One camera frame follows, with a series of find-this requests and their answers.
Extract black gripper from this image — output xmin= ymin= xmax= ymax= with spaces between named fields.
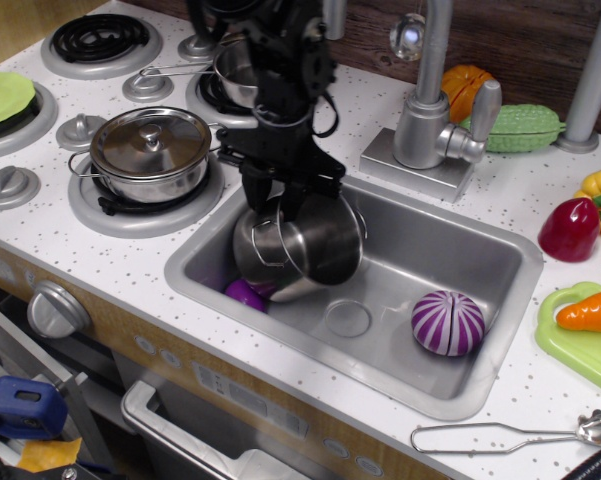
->
xmin=216 ymin=120 xmax=345 ymax=222

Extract tall steel pot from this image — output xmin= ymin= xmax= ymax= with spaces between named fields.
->
xmin=233 ymin=195 xmax=365 ymax=302

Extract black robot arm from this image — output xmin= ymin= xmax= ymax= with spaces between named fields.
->
xmin=187 ymin=1 xmax=346 ymax=221

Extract steel pot with lid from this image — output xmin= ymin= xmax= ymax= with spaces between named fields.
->
xmin=68 ymin=106 xmax=224 ymax=204

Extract grey sink basin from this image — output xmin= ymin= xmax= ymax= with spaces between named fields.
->
xmin=165 ymin=177 xmax=543 ymax=421

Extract burner under lidded pot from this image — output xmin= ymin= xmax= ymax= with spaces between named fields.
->
xmin=68 ymin=151 xmax=224 ymax=239

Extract purple toy eggplant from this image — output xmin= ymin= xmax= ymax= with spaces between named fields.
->
xmin=224 ymin=279 xmax=267 ymax=313

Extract burner under saucepan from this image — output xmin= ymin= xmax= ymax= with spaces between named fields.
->
xmin=185 ymin=71 xmax=257 ymax=129

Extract grey toy faucet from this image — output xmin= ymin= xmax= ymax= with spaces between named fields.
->
xmin=359 ymin=1 xmax=502 ymax=202

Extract grey stove knob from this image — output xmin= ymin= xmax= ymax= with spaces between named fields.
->
xmin=0 ymin=166 xmax=41 ymax=210
xmin=56 ymin=113 xmax=106 ymax=151
xmin=122 ymin=68 xmax=174 ymax=103
xmin=177 ymin=34 xmax=219 ymax=63

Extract orange toy pumpkin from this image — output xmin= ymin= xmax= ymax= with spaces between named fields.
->
xmin=441 ymin=65 xmax=494 ymax=123

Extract purple striped toy onion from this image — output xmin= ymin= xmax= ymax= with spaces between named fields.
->
xmin=411 ymin=290 xmax=486 ymax=357

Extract black coil burner back left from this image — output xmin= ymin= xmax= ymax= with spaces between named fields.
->
xmin=41 ymin=14 xmax=162 ymax=80

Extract grey oven dial knob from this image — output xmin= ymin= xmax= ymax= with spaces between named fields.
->
xmin=27 ymin=280 xmax=91 ymax=339

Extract green toy bitter gourd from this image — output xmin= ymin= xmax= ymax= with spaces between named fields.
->
xmin=486 ymin=104 xmax=566 ymax=153

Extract burner under green plate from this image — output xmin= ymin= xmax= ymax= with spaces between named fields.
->
xmin=0 ymin=82 xmax=58 ymax=157

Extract green toy plate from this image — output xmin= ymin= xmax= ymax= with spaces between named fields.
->
xmin=0 ymin=72 xmax=35 ymax=122

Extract red toy pepper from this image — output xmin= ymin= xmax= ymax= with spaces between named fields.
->
xmin=538 ymin=197 xmax=600 ymax=263

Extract blue clamp tool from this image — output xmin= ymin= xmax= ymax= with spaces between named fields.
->
xmin=0 ymin=376 xmax=69 ymax=440

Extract orange toy carrot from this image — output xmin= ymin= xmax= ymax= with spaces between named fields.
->
xmin=556 ymin=292 xmax=601 ymax=333

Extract yellow cloth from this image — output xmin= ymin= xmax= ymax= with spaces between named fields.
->
xmin=16 ymin=438 xmax=82 ymax=473

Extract green cutting board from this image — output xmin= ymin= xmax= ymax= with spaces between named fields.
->
xmin=535 ymin=282 xmax=601 ymax=388

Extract steel saucepan with handle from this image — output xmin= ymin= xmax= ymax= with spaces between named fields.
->
xmin=139 ymin=40 xmax=258 ymax=109

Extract grey post back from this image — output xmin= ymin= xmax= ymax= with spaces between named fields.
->
xmin=322 ymin=0 xmax=348 ymax=40

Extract grey post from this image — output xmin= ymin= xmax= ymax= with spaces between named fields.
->
xmin=322 ymin=0 xmax=348 ymax=40
xmin=555 ymin=17 xmax=601 ymax=154

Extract grey oven door handle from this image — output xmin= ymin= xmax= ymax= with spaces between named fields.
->
xmin=121 ymin=380 xmax=338 ymax=479

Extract grey post right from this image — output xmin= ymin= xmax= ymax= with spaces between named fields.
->
xmin=555 ymin=17 xmax=601 ymax=154

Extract steel wire-handled spoon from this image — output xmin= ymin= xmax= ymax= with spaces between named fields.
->
xmin=410 ymin=409 xmax=601 ymax=455

